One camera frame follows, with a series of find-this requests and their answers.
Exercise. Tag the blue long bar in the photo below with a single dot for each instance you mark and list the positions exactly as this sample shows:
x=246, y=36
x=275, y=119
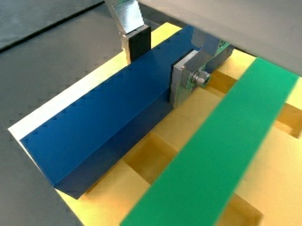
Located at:
x=77, y=144

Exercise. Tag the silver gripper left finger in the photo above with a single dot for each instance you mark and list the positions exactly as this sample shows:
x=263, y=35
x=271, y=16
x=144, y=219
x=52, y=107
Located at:
x=134, y=31

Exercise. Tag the green long bar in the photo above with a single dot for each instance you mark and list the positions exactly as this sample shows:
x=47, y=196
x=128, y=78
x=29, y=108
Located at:
x=191, y=191

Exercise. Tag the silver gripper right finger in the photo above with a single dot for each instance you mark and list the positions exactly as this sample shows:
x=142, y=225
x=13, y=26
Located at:
x=191, y=71

